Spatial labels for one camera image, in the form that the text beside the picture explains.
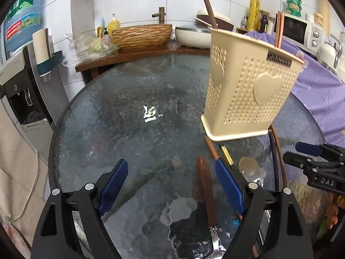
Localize wooden-handled metal spoon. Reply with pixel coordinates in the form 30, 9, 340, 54
197, 156, 224, 258

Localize black gold-tipped chopstick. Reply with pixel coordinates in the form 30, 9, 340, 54
219, 143, 234, 167

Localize large metal spoon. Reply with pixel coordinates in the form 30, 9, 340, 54
238, 157, 270, 249

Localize brown wooden chopstick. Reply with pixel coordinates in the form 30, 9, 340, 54
279, 12, 285, 49
270, 125, 287, 188
275, 11, 281, 48
204, 0, 218, 29
205, 136, 242, 221

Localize person's right hand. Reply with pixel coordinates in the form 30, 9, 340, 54
326, 193, 345, 230

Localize purple floral cloth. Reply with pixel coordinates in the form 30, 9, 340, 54
243, 30, 345, 147

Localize round glass table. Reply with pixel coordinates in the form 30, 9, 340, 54
47, 52, 328, 259

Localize cream plastic utensil holder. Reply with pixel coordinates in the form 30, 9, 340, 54
201, 29, 304, 142

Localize white electric kettle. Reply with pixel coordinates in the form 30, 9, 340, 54
317, 35, 343, 74

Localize black water dispenser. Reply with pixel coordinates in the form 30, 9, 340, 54
1, 43, 69, 160

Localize white microwave oven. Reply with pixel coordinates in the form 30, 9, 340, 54
282, 13, 326, 57

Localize wooden counter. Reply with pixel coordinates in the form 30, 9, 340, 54
75, 40, 210, 84

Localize dark glass bottle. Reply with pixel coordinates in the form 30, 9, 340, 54
259, 13, 268, 33

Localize clear plastic bag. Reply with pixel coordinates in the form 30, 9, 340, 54
62, 34, 118, 68

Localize white pan with lid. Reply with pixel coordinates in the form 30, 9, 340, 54
175, 26, 211, 49

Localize green stacked containers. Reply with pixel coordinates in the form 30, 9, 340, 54
285, 0, 302, 17

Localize woven pattern basin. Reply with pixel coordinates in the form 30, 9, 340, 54
111, 24, 173, 50

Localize brown rice cooker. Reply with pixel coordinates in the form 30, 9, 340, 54
194, 9, 234, 32

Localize yellow soap bottle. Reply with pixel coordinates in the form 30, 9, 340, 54
107, 13, 121, 36

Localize brass faucet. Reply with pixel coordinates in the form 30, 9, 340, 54
151, 7, 166, 24

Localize blue water bottle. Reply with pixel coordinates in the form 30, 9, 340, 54
4, 0, 43, 53

